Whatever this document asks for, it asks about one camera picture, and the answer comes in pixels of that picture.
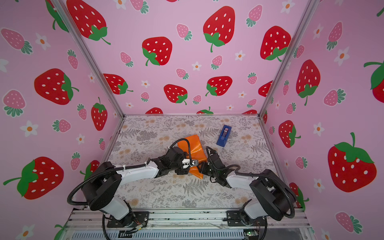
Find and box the aluminium front frame rail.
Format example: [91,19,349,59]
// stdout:
[58,209,316,240]

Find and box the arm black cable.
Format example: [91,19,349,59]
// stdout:
[205,146,296,240]
[66,137,193,240]

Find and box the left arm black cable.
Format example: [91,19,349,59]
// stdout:
[66,137,193,240]

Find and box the right aluminium corner post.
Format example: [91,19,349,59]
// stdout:
[258,0,320,120]

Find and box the orange wrapping paper sheet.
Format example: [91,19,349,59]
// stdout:
[178,135,207,180]

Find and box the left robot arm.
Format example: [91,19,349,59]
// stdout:
[81,147,199,221]

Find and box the left aluminium corner post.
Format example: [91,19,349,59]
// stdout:
[52,0,125,119]

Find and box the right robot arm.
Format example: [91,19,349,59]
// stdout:
[199,147,297,225]

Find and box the aluminium corner post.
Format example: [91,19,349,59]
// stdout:
[52,0,125,119]
[258,0,320,120]

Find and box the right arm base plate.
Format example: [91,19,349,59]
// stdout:
[223,210,266,227]

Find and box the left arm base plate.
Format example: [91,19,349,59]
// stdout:
[107,211,150,229]

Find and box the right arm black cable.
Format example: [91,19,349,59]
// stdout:
[205,146,296,240]

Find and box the blue tape dispenser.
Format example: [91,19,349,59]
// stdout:
[217,125,232,147]

